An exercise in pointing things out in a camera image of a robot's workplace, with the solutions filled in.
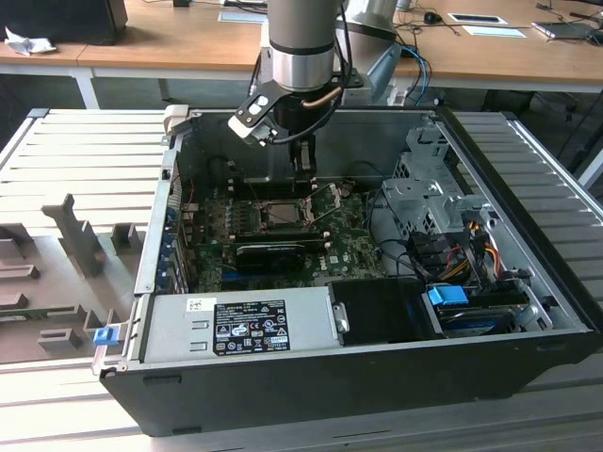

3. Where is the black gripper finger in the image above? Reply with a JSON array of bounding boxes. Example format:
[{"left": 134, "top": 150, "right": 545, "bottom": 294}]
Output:
[
  {"left": 289, "top": 137, "right": 306, "bottom": 190},
  {"left": 304, "top": 136, "right": 318, "bottom": 190}
]

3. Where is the metal socket cover frame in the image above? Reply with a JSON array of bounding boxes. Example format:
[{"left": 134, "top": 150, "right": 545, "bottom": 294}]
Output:
[{"left": 303, "top": 181, "right": 343, "bottom": 223}]

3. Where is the silver CPU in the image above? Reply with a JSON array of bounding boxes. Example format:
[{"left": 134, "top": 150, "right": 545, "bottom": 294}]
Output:
[{"left": 264, "top": 201, "right": 306, "bottom": 225}]

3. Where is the black RAM slot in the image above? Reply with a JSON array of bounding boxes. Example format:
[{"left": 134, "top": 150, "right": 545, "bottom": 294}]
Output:
[
  {"left": 229, "top": 176, "right": 318, "bottom": 189},
  {"left": 234, "top": 237, "right": 327, "bottom": 250},
  {"left": 233, "top": 228, "right": 332, "bottom": 242},
  {"left": 233, "top": 186, "right": 318, "bottom": 201}
]

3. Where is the CPU socket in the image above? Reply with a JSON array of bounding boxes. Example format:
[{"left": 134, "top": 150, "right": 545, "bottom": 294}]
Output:
[{"left": 253, "top": 197, "right": 318, "bottom": 233}]

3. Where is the green motherboard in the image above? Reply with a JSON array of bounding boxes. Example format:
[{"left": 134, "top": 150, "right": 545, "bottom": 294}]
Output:
[{"left": 187, "top": 181, "right": 388, "bottom": 293}]

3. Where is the black graphics card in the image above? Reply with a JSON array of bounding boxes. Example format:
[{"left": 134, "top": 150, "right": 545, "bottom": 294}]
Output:
[{"left": 234, "top": 240, "right": 306, "bottom": 273}]

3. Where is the silver metal drive cage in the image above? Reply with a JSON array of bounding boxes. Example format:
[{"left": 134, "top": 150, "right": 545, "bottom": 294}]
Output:
[{"left": 380, "top": 125, "right": 494, "bottom": 236}]

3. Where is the wooden office desk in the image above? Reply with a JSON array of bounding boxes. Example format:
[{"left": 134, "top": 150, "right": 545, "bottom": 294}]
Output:
[{"left": 0, "top": 0, "right": 603, "bottom": 110}]

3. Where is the blue disk carrier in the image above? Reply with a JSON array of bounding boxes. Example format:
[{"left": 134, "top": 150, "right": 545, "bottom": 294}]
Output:
[{"left": 427, "top": 284, "right": 468, "bottom": 308}]

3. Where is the silver power supply unit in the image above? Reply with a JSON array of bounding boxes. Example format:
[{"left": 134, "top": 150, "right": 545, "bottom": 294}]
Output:
[{"left": 139, "top": 285, "right": 341, "bottom": 364}]

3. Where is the pale blue sheet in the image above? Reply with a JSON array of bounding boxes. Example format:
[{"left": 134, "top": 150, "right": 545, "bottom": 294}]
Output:
[{"left": 462, "top": 24, "right": 530, "bottom": 40}]

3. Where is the black hard disk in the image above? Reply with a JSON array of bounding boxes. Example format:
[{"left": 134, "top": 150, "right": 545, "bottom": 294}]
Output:
[{"left": 435, "top": 303, "right": 529, "bottom": 338}]

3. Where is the black open PC case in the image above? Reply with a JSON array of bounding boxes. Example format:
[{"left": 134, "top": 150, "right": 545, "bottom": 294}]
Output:
[{"left": 98, "top": 105, "right": 603, "bottom": 437}]

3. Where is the black box device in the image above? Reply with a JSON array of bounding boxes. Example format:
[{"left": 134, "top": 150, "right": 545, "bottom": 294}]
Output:
[{"left": 0, "top": 0, "right": 129, "bottom": 47}]

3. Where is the blue plastic case latch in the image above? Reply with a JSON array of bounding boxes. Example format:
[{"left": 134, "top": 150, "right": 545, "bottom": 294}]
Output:
[{"left": 92, "top": 327, "right": 120, "bottom": 348}]

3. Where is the grey parts rack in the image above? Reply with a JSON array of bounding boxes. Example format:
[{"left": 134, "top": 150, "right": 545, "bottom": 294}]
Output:
[{"left": 0, "top": 192, "right": 148, "bottom": 366}]

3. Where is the crumpled white paper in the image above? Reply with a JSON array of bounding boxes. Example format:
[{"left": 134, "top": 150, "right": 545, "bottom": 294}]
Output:
[{"left": 3, "top": 25, "right": 58, "bottom": 57}]

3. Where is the dark flat tablet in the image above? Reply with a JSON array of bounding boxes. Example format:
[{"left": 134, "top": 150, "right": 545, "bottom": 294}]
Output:
[{"left": 530, "top": 20, "right": 595, "bottom": 42}]

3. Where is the green RAM stick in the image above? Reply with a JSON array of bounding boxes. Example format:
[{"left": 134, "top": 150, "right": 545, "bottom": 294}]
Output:
[{"left": 0, "top": 304, "right": 79, "bottom": 321}]

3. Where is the copper coloured cable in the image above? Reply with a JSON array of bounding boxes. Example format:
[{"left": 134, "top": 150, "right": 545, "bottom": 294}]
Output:
[{"left": 301, "top": 86, "right": 343, "bottom": 112}]

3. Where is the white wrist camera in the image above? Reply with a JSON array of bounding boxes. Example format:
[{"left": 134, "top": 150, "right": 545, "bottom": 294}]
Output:
[{"left": 227, "top": 91, "right": 278, "bottom": 149}]

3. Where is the black looped wire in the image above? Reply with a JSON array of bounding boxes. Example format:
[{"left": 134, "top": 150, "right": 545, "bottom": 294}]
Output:
[{"left": 347, "top": 159, "right": 383, "bottom": 190}]

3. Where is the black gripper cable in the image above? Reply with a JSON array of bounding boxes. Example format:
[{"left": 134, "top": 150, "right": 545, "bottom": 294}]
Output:
[{"left": 271, "top": 7, "right": 355, "bottom": 144}]

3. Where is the thin red wire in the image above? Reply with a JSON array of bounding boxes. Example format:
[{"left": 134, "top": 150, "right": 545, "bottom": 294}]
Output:
[{"left": 181, "top": 177, "right": 200, "bottom": 211}]

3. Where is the blue cable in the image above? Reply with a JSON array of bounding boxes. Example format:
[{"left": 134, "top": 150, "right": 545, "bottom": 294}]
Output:
[{"left": 399, "top": 44, "right": 432, "bottom": 107}]

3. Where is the yellow and red wire bundle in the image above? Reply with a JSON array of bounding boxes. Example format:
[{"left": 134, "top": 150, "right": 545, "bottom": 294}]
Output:
[{"left": 443, "top": 219, "right": 501, "bottom": 283}]

